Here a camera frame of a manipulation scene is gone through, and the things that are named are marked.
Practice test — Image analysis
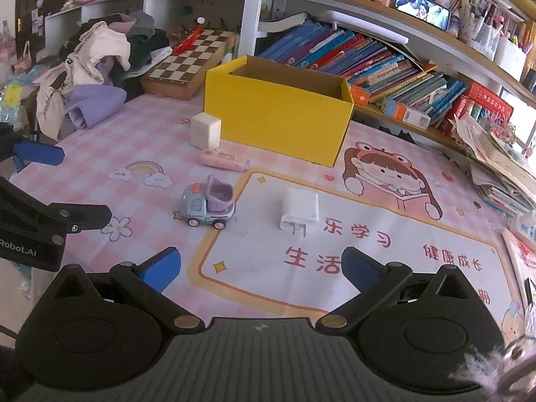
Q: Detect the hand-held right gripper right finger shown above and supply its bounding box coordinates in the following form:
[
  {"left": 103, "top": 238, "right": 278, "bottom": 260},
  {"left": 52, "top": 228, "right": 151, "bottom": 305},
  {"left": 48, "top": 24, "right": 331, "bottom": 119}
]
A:
[{"left": 315, "top": 246, "right": 482, "bottom": 336}]

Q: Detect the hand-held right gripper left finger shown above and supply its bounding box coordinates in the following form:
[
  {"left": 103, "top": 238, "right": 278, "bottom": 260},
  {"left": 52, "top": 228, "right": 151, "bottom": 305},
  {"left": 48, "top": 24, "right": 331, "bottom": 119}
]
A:
[{"left": 46, "top": 247, "right": 206, "bottom": 336}]

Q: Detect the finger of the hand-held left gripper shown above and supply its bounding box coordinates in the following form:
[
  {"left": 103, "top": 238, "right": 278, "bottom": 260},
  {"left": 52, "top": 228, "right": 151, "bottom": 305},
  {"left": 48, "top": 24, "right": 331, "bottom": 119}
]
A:
[
  {"left": 0, "top": 176, "right": 113, "bottom": 246},
  {"left": 0, "top": 122, "right": 65, "bottom": 172}
]

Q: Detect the blue toy car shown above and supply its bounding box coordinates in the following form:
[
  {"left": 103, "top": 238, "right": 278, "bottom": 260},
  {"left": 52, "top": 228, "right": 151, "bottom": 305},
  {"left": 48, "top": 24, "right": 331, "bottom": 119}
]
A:
[{"left": 181, "top": 176, "right": 236, "bottom": 229}]

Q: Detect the white charger plug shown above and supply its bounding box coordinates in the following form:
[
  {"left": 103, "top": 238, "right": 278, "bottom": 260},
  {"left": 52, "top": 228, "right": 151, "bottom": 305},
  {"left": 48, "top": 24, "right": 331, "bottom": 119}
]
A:
[{"left": 278, "top": 187, "right": 320, "bottom": 237}]

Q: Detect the pink eraser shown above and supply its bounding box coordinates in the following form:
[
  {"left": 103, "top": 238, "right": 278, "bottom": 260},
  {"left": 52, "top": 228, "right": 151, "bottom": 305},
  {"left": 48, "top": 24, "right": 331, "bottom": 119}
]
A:
[{"left": 199, "top": 149, "right": 251, "bottom": 172}]

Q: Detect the white cube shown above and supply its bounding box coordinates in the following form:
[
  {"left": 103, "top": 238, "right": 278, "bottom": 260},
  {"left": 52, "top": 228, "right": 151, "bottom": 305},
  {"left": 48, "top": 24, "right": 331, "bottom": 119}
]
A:
[{"left": 191, "top": 113, "right": 222, "bottom": 150}]

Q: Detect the yellow cardboard box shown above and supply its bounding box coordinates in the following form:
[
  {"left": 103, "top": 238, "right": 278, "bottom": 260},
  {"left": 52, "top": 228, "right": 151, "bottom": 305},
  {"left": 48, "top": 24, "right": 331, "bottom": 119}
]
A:
[{"left": 204, "top": 55, "right": 355, "bottom": 167}]

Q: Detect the pink printed desk mat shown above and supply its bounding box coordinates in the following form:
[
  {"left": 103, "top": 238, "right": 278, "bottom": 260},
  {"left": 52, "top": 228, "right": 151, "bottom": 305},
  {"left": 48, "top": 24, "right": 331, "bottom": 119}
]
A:
[{"left": 8, "top": 90, "right": 530, "bottom": 336}]

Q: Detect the purple hoodie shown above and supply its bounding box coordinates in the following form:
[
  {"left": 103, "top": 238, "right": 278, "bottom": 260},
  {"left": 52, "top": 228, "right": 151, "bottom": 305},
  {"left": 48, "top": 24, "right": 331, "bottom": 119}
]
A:
[{"left": 65, "top": 84, "right": 127, "bottom": 130}]

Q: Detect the pile of clothes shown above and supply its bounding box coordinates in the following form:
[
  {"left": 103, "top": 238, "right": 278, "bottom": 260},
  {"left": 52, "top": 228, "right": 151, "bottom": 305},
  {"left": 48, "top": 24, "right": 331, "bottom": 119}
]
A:
[{"left": 36, "top": 23, "right": 131, "bottom": 141}]

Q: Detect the dark clothes pile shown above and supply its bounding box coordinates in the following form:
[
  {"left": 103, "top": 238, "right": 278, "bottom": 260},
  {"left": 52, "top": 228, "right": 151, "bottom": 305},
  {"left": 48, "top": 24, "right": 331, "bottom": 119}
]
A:
[{"left": 121, "top": 12, "right": 172, "bottom": 80}]

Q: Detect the orange white carton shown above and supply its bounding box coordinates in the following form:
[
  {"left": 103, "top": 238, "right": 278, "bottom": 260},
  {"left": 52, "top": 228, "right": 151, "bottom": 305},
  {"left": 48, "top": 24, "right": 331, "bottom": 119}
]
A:
[{"left": 380, "top": 97, "right": 432, "bottom": 130}]

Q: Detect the pink white booklet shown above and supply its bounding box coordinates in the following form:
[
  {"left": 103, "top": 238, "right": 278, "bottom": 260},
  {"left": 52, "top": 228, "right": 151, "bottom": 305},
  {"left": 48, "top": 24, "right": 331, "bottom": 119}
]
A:
[{"left": 502, "top": 229, "right": 536, "bottom": 306}]

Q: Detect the white power strip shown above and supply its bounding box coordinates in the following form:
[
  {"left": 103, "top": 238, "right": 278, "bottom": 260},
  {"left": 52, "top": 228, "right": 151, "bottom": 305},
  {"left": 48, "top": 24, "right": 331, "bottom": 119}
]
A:
[{"left": 509, "top": 213, "right": 536, "bottom": 244}]

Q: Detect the stack of books and papers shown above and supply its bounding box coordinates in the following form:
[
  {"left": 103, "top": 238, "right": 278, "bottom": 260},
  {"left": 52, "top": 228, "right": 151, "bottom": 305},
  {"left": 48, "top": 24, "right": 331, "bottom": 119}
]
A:
[{"left": 450, "top": 113, "right": 536, "bottom": 218}]

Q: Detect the wooden chessboard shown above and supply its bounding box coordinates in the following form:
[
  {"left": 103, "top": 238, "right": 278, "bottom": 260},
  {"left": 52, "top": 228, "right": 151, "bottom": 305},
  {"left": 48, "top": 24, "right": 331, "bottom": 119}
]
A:
[{"left": 140, "top": 28, "right": 236, "bottom": 101}]

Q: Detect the purple fuzzy pom-pom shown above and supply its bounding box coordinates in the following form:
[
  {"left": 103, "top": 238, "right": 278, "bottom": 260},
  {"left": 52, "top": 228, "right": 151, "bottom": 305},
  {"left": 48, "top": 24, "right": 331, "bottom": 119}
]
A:
[{"left": 448, "top": 335, "right": 536, "bottom": 402}]

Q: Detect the small orange box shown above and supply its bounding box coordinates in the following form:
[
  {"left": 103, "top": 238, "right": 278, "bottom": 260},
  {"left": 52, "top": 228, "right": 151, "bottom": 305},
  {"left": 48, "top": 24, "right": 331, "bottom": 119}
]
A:
[{"left": 349, "top": 84, "right": 371, "bottom": 106}]

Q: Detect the red plastic toy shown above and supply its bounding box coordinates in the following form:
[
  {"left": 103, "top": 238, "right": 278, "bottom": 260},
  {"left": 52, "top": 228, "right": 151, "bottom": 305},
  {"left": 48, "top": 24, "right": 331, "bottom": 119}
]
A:
[{"left": 173, "top": 17, "right": 206, "bottom": 54}]

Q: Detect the red flat box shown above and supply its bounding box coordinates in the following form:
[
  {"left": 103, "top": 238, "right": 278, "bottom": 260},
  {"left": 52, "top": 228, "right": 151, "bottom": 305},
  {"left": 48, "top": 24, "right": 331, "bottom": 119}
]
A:
[{"left": 463, "top": 80, "right": 514, "bottom": 120}]

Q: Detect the row of leaning books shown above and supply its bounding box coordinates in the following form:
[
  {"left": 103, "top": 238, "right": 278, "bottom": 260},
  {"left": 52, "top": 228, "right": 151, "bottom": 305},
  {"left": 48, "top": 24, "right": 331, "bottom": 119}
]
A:
[{"left": 256, "top": 19, "right": 467, "bottom": 128}]

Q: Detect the white lamp bar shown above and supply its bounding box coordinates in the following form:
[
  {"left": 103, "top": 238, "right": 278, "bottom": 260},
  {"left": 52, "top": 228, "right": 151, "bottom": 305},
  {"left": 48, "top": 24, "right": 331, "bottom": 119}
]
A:
[{"left": 316, "top": 9, "right": 409, "bottom": 45}]

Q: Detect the white bookshelf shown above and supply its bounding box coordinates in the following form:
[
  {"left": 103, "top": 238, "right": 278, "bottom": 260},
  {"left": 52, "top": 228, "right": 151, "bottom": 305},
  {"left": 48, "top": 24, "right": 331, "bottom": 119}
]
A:
[{"left": 42, "top": 0, "right": 536, "bottom": 151}]

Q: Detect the white pen container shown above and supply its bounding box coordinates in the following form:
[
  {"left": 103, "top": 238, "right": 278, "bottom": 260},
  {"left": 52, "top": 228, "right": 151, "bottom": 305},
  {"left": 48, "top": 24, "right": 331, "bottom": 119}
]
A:
[{"left": 494, "top": 36, "right": 527, "bottom": 80}]

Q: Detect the phone with lit screen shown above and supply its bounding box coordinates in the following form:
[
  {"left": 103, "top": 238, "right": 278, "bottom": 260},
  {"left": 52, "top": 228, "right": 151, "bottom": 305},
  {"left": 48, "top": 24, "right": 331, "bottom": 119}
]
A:
[{"left": 395, "top": 0, "right": 452, "bottom": 31}]

